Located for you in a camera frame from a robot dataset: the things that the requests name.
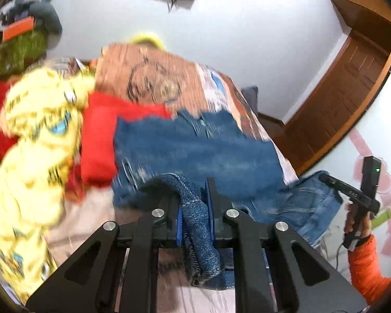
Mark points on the red fleece garment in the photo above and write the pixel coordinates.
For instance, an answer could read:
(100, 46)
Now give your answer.
(99, 137)

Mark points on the pile of dark clothes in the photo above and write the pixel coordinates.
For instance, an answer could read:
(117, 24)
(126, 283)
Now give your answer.
(16, 1)

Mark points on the dark grey coat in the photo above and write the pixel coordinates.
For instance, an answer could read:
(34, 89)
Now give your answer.
(47, 16)

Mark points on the person's right hand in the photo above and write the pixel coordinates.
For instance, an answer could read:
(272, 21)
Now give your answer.
(366, 226)

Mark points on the orange box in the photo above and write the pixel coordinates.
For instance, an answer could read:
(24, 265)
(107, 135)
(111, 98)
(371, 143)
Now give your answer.
(18, 29)

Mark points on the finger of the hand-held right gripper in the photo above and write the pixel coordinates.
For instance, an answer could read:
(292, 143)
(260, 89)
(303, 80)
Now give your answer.
(332, 183)

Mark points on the green patterned bag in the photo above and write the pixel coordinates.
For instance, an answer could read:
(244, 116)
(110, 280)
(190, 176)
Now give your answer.
(19, 50)

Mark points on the wooden overhead cabinet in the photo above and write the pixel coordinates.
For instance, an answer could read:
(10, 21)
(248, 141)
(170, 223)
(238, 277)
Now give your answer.
(365, 3)

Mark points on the blue denim jacket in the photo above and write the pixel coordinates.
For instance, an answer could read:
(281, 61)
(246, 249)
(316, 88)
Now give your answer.
(208, 150)

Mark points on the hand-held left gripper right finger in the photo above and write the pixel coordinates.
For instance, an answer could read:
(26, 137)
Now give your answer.
(209, 208)

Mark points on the brown wooden door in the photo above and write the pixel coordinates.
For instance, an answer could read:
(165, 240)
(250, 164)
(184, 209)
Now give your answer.
(345, 88)

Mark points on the person's right forearm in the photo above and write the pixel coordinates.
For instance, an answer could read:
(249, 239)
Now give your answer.
(368, 267)

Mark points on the beige cloth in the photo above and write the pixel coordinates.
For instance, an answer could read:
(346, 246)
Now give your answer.
(81, 221)

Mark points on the green bottle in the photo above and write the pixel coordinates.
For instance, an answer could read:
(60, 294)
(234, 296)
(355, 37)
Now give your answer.
(381, 220)

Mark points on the yellow curved tube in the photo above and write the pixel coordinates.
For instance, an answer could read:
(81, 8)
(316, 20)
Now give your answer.
(148, 39)

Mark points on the yellow cartoon print garment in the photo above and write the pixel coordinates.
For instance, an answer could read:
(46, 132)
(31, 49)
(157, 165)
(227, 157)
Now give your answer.
(35, 143)

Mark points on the grey striped cloth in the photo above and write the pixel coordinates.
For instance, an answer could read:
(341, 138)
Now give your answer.
(65, 64)

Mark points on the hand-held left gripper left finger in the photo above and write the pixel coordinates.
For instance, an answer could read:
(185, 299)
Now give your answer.
(179, 225)

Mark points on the dark grey cushion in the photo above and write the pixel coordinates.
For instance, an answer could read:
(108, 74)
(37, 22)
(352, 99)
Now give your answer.
(250, 97)

